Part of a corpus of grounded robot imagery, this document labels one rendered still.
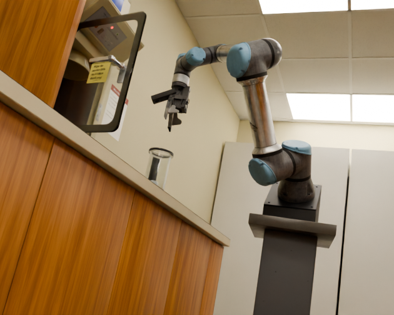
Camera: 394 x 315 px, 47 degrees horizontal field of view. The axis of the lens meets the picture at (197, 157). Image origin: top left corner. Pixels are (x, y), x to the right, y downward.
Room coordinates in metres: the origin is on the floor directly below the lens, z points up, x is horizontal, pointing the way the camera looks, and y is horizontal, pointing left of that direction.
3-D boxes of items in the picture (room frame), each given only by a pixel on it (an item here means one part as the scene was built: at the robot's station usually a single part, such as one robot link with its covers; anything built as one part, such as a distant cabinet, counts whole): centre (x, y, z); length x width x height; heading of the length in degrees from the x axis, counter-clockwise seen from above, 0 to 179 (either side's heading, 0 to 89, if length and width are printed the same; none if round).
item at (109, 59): (1.21, 0.32, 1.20); 0.10 x 0.05 x 0.03; 59
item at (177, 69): (1.86, 0.14, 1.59); 0.09 x 0.08 x 0.11; 23
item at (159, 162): (1.87, 0.16, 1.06); 0.11 x 0.11 x 0.21
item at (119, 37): (1.27, 0.36, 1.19); 0.30 x 0.01 x 0.40; 59
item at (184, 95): (1.86, 0.13, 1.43); 0.09 x 0.08 x 0.12; 83
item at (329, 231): (1.81, -0.43, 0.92); 0.32 x 0.32 x 0.04; 75
